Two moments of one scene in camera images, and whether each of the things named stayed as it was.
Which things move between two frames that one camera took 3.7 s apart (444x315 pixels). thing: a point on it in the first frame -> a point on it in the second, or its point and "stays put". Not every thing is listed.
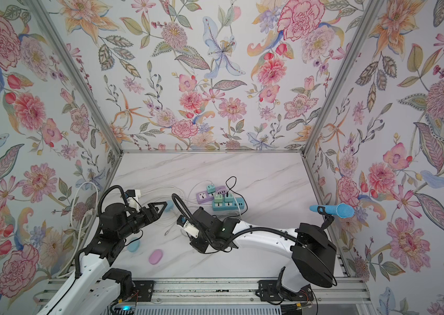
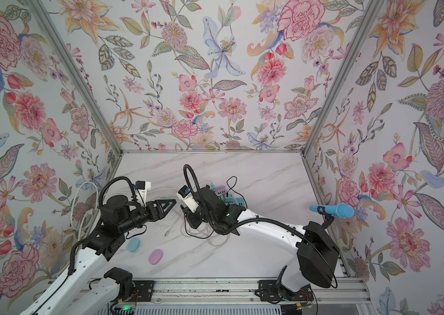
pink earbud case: (155, 256) stays put
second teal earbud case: (133, 246) stays put
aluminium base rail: (222, 291) stays put
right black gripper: (197, 244) -> (193, 218)
